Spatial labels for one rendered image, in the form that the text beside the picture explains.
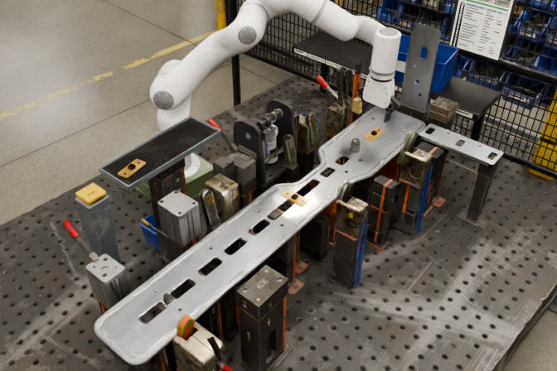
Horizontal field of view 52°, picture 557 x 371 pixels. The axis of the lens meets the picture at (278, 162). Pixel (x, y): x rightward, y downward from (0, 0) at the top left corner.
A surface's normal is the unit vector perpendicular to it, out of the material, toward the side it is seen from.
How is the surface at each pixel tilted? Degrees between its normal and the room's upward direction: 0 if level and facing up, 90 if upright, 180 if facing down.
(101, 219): 90
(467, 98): 0
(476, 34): 90
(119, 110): 0
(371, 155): 0
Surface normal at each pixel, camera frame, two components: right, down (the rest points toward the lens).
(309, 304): 0.00, -0.79
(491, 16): -0.64, 0.47
